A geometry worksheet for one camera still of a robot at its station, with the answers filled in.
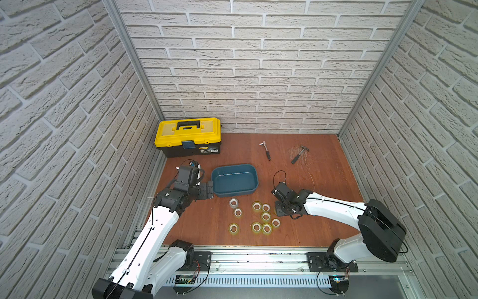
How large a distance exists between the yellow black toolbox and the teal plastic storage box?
0.50 feet

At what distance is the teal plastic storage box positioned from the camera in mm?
947

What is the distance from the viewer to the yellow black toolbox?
976 mm
